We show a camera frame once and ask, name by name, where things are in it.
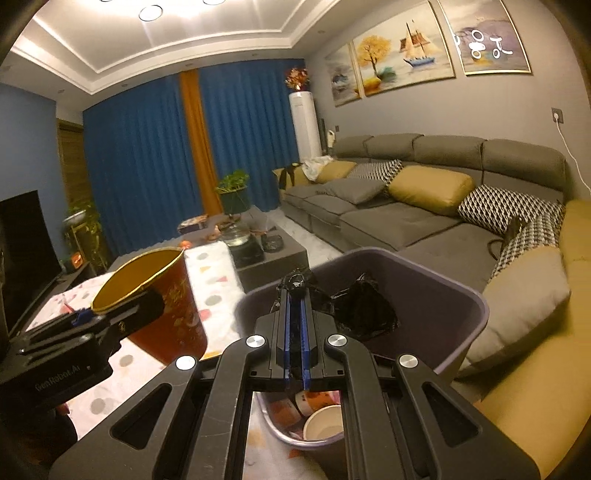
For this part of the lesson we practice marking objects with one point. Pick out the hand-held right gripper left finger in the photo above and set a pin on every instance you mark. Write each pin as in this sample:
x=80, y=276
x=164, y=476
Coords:
x=289, y=346

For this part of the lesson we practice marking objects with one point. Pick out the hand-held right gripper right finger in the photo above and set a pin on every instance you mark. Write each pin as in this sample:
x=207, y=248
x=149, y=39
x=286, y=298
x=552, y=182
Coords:
x=303, y=346

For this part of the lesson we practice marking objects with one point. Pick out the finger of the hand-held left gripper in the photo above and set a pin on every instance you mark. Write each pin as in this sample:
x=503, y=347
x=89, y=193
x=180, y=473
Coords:
x=83, y=317
x=138, y=314

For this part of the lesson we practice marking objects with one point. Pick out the red paper cup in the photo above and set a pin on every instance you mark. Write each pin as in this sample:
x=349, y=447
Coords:
x=175, y=314

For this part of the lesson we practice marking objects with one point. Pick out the orange print paper cup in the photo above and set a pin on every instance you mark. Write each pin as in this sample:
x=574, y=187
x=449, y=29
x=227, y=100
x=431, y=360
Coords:
x=281, y=413

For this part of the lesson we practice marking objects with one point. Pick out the black plastic bag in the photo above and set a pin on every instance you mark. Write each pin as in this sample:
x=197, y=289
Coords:
x=369, y=309

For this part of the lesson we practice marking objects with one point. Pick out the grey plastic bin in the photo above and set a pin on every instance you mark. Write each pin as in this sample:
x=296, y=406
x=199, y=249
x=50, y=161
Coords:
x=429, y=295

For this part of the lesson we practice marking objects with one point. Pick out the dark television cabinet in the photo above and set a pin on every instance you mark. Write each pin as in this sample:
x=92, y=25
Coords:
x=69, y=279

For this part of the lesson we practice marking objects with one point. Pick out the orange glowing lantern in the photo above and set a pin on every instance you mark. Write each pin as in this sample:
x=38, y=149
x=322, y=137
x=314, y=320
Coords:
x=77, y=262

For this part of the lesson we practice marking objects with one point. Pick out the white paper cup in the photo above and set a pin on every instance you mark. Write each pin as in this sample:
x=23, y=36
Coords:
x=323, y=424

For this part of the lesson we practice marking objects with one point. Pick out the dark coffee table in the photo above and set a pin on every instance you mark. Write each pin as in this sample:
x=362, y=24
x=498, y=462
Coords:
x=286, y=258

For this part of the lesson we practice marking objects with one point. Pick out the black television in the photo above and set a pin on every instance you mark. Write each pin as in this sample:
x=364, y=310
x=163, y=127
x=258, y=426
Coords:
x=27, y=240

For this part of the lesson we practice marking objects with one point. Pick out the black electric stove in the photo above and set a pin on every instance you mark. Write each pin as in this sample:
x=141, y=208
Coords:
x=249, y=256

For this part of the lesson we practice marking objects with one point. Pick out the plant on stand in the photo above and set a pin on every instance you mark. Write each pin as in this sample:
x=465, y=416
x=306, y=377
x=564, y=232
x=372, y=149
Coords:
x=76, y=217

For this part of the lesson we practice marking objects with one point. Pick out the glass kettle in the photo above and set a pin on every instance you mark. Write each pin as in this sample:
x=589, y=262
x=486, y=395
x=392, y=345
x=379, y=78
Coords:
x=236, y=237

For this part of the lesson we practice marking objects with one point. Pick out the blue curtain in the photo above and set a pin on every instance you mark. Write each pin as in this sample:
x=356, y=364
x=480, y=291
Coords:
x=138, y=161
x=249, y=138

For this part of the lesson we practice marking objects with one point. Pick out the grey fabric sofa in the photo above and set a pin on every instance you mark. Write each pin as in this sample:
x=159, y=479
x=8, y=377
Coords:
x=392, y=221

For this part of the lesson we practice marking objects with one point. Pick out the brown wooden panel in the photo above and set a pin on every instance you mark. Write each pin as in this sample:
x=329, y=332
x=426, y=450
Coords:
x=71, y=161

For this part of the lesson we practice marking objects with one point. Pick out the green potted plant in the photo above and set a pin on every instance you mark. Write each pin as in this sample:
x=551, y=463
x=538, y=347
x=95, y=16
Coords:
x=233, y=182

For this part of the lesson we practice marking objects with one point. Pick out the small grey cushion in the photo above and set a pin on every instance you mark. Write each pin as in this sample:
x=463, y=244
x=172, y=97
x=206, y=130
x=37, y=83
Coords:
x=353, y=190

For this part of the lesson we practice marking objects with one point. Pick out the orange curtain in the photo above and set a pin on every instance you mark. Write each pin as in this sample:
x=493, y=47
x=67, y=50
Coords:
x=198, y=147

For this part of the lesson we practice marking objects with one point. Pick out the yellow cushion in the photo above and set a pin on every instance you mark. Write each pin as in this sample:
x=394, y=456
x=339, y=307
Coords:
x=334, y=171
x=431, y=189

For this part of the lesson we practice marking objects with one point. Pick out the white cloth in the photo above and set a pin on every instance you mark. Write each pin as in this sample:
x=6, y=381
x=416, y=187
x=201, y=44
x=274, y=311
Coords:
x=316, y=167

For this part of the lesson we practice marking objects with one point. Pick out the black white patterned cushion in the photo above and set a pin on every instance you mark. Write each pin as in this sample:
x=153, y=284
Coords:
x=376, y=170
x=498, y=207

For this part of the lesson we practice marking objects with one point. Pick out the small white device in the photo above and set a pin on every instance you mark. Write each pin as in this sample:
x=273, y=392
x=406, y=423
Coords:
x=330, y=138

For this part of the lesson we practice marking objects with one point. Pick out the white standing air conditioner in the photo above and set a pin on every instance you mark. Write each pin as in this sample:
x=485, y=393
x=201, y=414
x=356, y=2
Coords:
x=304, y=124

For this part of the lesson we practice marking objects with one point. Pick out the large grey cushion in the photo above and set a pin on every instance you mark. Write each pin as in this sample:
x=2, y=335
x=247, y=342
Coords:
x=521, y=304

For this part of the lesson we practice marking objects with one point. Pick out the houndstooth cushion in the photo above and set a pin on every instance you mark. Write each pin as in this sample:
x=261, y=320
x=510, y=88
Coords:
x=531, y=240

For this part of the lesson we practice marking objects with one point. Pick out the yellow sofa armrest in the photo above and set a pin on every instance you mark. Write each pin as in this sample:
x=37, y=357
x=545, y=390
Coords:
x=554, y=392

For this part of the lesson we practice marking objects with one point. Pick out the red flower decoration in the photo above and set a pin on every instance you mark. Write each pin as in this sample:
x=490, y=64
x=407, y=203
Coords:
x=298, y=78

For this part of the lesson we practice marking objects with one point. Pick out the small framed painting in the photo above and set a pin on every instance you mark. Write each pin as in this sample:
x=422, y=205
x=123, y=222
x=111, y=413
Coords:
x=341, y=78

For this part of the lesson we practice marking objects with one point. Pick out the round ceiling light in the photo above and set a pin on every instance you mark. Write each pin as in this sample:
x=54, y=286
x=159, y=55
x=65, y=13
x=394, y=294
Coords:
x=213, y=2
x=151, y=12

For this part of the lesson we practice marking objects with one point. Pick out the tree and sailboat painting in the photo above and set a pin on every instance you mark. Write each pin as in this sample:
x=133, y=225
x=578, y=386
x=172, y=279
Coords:
x=397, y=55

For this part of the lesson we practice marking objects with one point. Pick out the purple framed painting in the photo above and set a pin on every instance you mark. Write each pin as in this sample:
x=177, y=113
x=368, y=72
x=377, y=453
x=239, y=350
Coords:
x=489, y=27

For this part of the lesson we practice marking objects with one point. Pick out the wall socket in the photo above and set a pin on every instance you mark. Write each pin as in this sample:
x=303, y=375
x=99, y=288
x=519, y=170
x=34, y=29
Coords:
x=557, y=115

